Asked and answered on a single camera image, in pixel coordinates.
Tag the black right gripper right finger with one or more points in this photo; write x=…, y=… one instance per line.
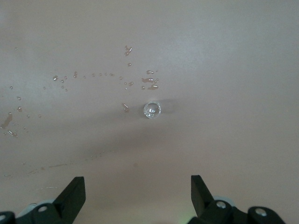
x=201, y=198

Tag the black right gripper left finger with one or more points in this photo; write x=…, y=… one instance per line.
x=70, y=198

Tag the small clear glass cup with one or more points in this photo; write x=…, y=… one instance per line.
x=152, y=110

